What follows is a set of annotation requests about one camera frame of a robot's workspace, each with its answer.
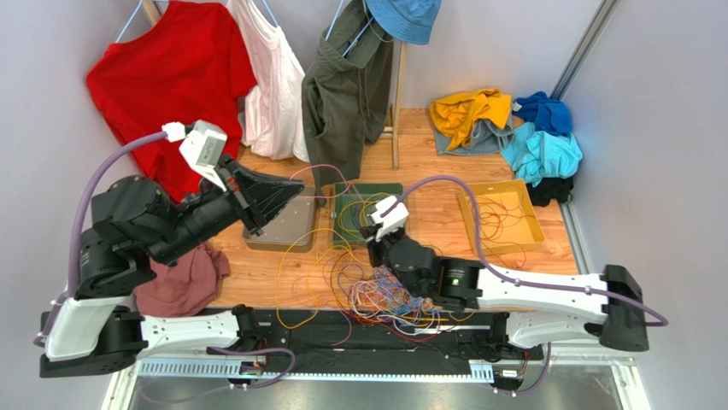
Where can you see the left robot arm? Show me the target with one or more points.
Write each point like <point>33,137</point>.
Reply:
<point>135,223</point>

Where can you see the yellow plastic tray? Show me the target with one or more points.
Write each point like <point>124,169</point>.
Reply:
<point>501,221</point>

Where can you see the blue bucket hat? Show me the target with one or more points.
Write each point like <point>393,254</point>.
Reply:
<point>410,21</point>

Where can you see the dusty pink crumpled cloth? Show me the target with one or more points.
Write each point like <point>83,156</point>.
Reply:
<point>185,289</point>

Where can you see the black crumpled cloth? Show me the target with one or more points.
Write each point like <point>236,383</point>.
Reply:
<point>550,189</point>

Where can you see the tan metal tray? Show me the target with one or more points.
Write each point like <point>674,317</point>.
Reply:
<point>291,230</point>

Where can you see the cyan crumpled cloth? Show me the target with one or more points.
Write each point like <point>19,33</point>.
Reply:
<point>537,155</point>

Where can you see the dark blue crumpled cloth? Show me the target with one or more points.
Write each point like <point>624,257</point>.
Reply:
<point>547,114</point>

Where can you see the green metal tray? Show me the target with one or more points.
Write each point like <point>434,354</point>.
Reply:
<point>351,206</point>

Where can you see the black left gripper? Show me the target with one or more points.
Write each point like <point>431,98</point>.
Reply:
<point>255,196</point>

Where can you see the white pink hanging garment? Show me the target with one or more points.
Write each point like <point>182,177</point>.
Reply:
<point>273,108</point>

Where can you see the grey crumpled cloth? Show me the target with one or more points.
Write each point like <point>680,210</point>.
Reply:
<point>486,138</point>

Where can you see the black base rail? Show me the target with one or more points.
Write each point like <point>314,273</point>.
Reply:
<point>336,344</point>

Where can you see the yellow crumpled cloth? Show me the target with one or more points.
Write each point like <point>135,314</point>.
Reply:
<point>455,115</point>

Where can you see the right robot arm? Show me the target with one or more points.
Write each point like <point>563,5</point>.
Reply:
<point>607,306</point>

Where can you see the olive green hanging garment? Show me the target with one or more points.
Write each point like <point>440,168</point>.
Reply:
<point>346,94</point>

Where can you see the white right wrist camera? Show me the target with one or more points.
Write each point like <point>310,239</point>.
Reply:
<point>388,215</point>

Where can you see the red t-shirt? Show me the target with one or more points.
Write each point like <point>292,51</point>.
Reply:
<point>192,65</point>

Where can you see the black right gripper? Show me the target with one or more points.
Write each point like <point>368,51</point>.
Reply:
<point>379,245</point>

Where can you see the wooden clothes rack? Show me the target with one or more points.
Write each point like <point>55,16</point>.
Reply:
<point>391,129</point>

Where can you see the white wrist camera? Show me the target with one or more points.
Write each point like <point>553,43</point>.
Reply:
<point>201,146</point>
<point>388,215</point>

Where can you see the aluminium corner profile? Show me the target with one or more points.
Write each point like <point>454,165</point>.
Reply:
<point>585,45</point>

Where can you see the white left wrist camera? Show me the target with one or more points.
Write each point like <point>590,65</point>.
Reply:
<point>201,146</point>

